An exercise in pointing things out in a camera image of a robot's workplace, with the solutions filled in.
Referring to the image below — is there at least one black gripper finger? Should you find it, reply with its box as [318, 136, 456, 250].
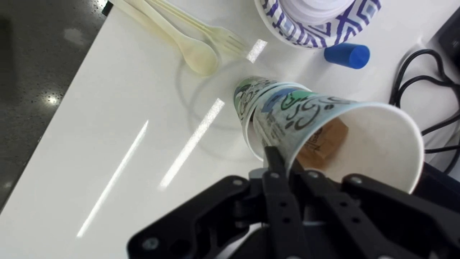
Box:
[265, 147, 287, 175]

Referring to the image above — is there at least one cream plastic fork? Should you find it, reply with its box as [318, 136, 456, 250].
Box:
[147, 0, 248, 57]

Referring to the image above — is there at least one blue plastic cylinder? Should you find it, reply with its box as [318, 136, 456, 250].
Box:
[324, 44, 371, 70]

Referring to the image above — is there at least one cream plastic spoon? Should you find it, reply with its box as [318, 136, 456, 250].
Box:
[111, 0, 220, 75]

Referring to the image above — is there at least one blue patterned white bowl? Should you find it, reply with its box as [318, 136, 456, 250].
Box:
[255, 0, 383, 50]

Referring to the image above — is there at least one black cable on counter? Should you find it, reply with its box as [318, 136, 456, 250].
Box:
[389, 48, 460, 175]

